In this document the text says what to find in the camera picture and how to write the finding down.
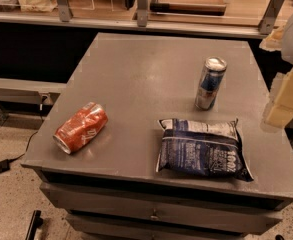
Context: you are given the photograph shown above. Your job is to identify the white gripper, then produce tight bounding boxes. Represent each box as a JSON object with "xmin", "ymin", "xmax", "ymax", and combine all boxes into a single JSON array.
[{"xmin": 259, "ymin": 14, "xmax": 293, "ymax": 133}]

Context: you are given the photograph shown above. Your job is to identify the red coke can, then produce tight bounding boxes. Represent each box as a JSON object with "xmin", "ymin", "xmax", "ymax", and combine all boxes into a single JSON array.
[{"xmin": 53, "ymin": 102, "xmax": 108, "ymax": 154}]

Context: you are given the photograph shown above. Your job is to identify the blue silver energy drink can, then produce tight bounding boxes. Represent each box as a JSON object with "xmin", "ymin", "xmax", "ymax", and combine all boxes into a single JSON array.
[{"xmin": 195, "ymin": 56, "xmax": 227, "ymax": 110}]

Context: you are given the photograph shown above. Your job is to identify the blue chip bag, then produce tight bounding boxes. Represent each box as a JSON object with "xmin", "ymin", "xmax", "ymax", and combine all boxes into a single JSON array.
[{"xmin": 156, "ymin": 118, "xmax": 254, "ymax": 182}]

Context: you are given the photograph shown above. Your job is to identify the grey drawer cabinet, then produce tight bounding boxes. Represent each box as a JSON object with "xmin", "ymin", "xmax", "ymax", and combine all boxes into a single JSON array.
[{"xmin": 24, "ymin": 33, "xmax": 293, "ymax": 240}]

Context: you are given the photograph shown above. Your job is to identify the grey low bench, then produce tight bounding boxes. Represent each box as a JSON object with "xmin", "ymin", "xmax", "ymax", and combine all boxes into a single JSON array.
[{"xmin": 0, "ymin": 78, "xmax": 66, "ymax": 105}]

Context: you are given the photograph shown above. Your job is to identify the black floor object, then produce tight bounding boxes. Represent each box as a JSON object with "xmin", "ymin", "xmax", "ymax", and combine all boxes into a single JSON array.
[{"xmin": 25, "ymin": 210, "xmax": 43, "ymax": 240}]

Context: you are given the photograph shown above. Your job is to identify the grey metal bracket right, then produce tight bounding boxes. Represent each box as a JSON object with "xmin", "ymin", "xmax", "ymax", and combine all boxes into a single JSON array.
[{"xmin": 258, "ymin": 0, "xmax": 285, "ymax": 35}]

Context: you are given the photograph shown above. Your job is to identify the grey metal bracket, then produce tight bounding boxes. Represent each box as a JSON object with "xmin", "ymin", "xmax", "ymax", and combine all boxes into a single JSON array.
[
  {"xmin": 258, "ymin": 0, "xmax": 285, "ymax": 35},
  {"xmin": 137, "ymin": 0, "xmax": 148, "ymax": 27},
  {"xmin": 56, "ymin": 0, "xmax": 73, "ymax": 22}
]

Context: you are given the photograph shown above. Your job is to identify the grey metal bracket middle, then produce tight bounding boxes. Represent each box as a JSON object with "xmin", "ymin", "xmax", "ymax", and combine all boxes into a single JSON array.
[{"xmin": 137, "ymin": 0, "xmax": 148, "ymax": 27}]

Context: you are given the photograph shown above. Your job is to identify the grey metal bracket left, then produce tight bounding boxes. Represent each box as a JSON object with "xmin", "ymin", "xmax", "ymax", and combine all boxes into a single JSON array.
[{"xmin": 56, "ymin": 0, "xmax": 73, "ymax": 22}]

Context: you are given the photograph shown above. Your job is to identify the black power cable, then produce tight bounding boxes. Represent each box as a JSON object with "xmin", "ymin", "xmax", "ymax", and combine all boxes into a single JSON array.
[{"xmin": 8, "ymin": 103, "xmax": 44, "ymax": 162}]

